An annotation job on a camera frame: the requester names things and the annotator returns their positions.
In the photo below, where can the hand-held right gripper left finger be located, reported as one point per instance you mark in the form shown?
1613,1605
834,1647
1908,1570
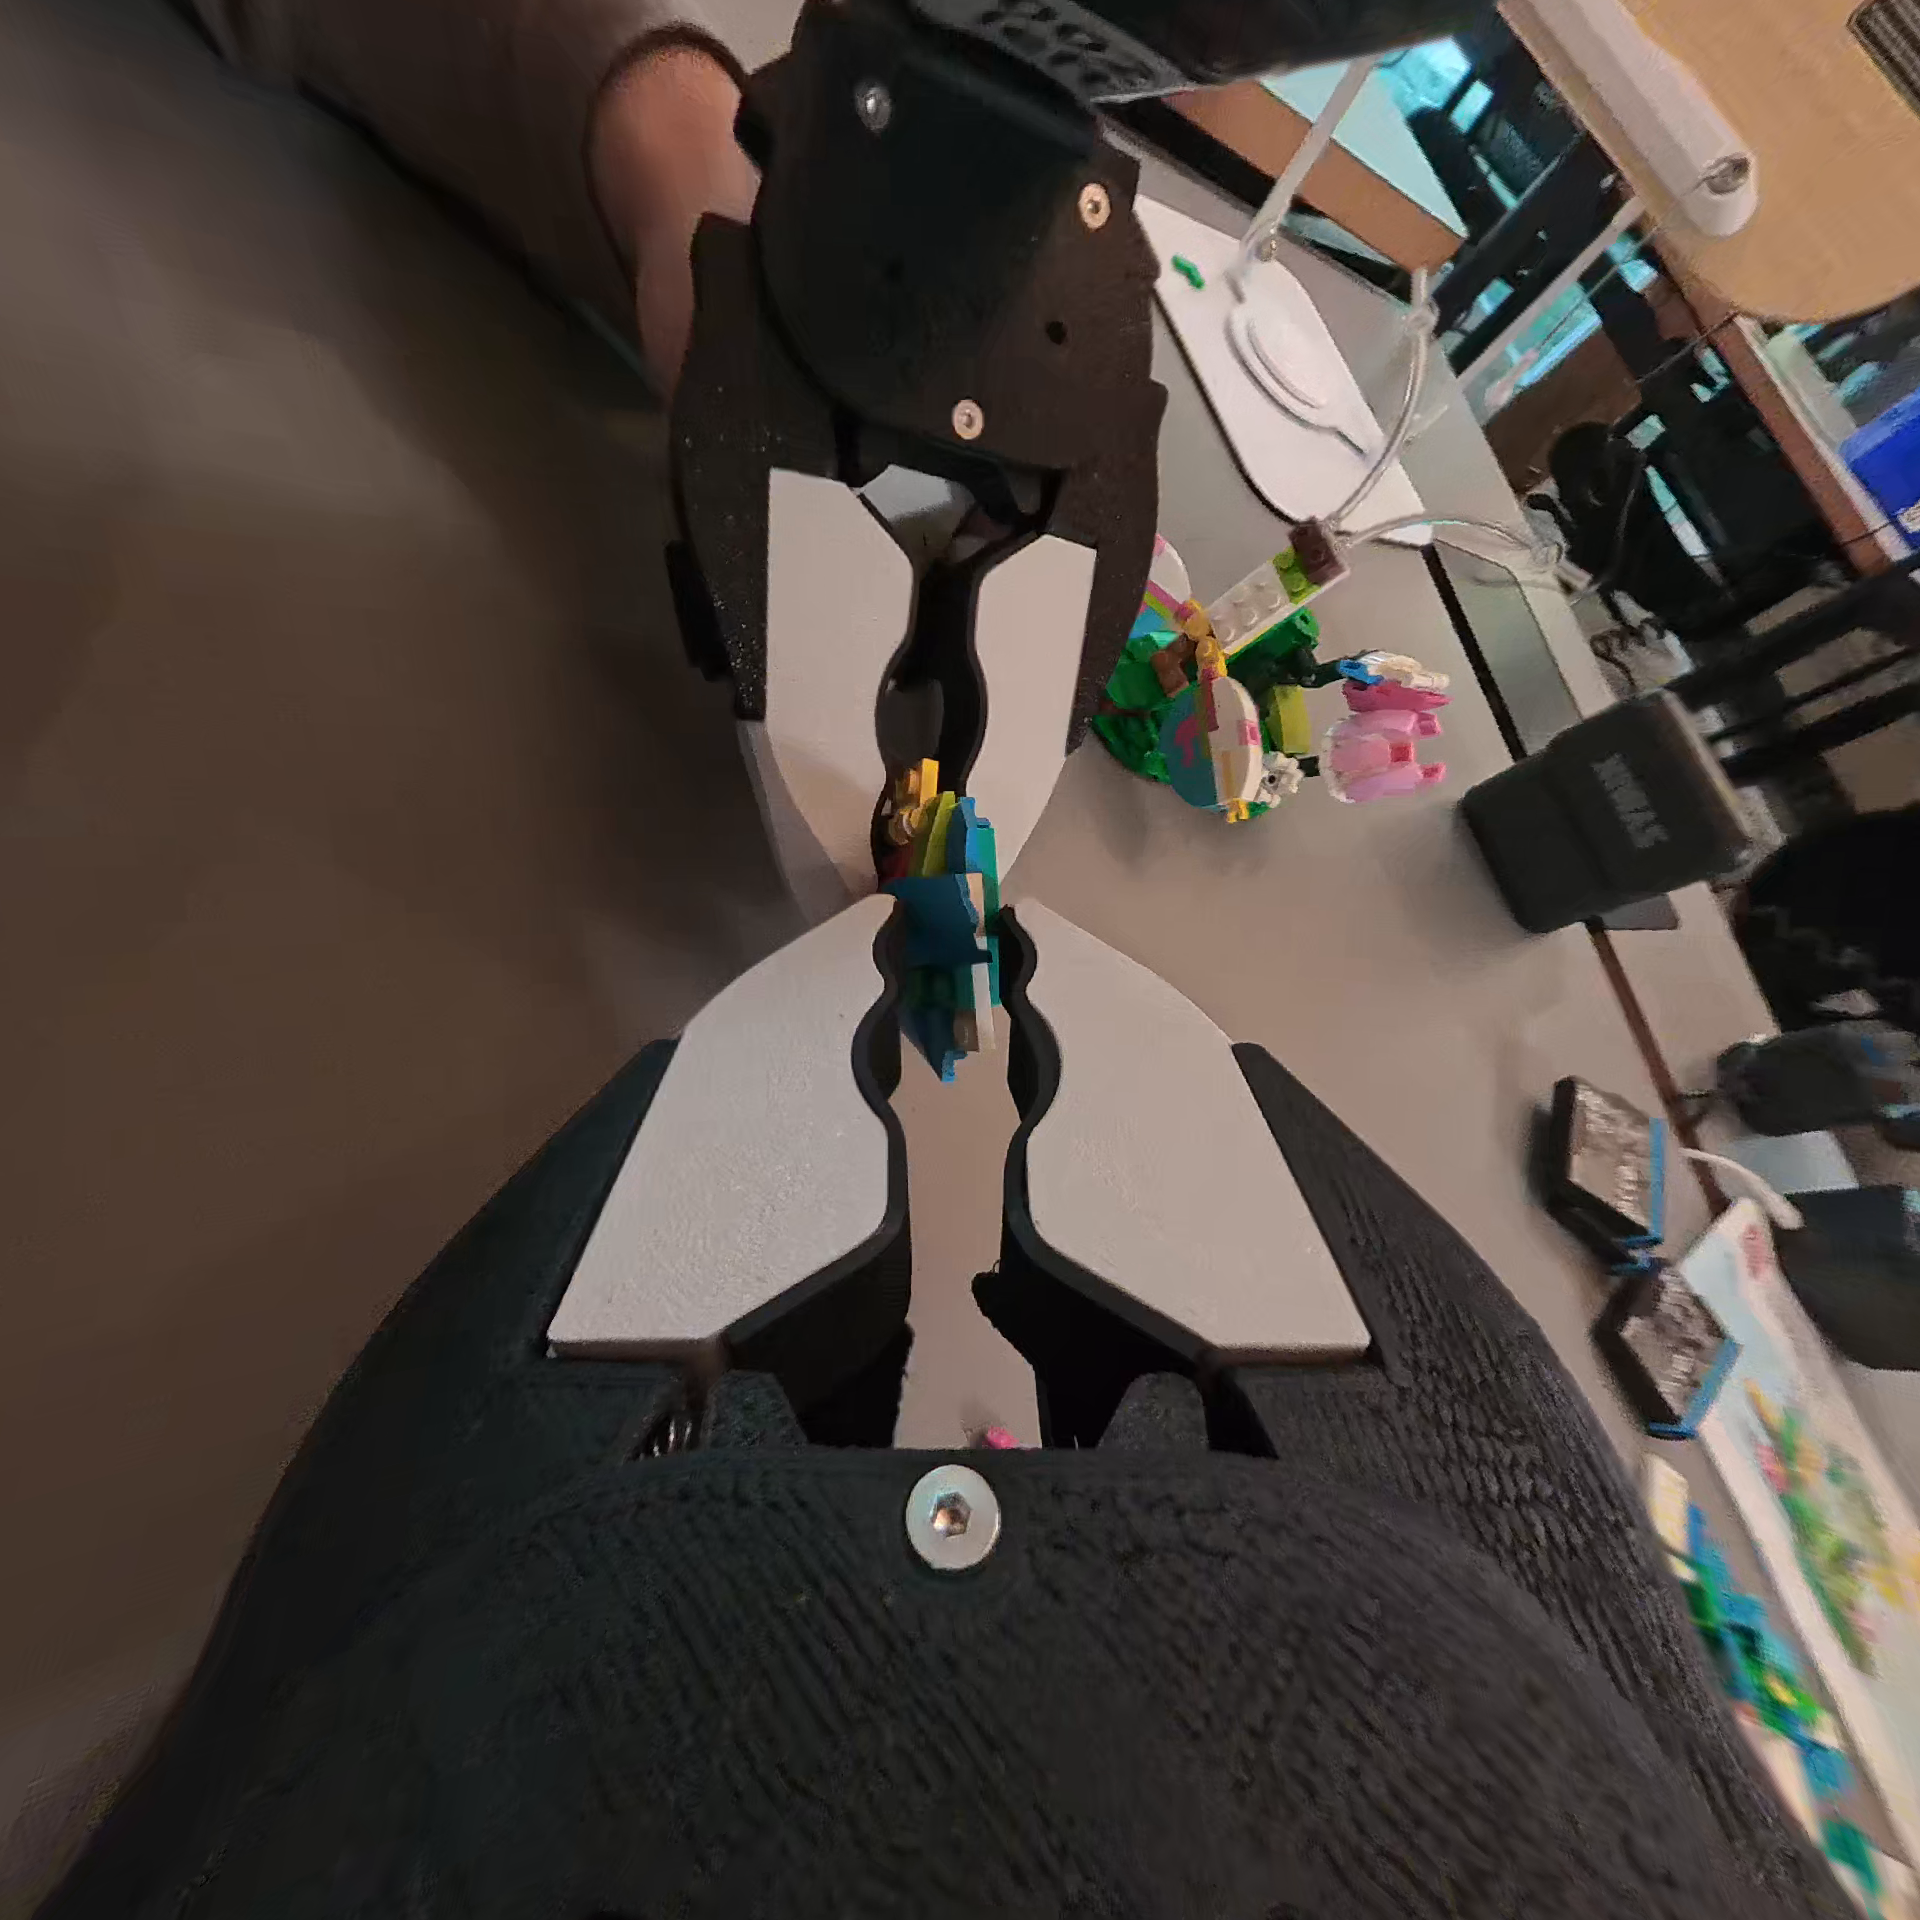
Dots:
736,1155

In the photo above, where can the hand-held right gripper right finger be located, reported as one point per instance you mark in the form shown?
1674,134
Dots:
1171,1170

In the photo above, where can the black charger case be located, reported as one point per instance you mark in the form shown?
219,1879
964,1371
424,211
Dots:
1630,809

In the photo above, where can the wooden board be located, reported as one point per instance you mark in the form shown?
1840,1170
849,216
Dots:
1788,164

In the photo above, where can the person's left hand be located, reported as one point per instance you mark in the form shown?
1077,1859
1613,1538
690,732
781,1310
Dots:
661,179

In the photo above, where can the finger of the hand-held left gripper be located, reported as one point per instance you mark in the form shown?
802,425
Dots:
819,630
1044,661

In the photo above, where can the lego flower model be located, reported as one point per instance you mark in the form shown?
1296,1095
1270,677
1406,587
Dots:
1245,704

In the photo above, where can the pile of mixed lego bricks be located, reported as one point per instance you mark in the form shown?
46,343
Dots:
1755,1651

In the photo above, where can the white lego picture sheet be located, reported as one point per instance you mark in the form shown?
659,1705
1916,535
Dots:
1803,1441

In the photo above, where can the multicolour lego wing assembly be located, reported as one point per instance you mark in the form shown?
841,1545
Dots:
939,932

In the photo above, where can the black battery with blue edge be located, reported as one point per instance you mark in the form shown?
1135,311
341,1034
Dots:
1604,1165
1667,1343

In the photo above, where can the person's left forearm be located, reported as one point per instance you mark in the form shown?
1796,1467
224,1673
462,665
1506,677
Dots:
451,105

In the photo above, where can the blue plastic bin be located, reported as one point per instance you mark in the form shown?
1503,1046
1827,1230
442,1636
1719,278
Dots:
1889,451

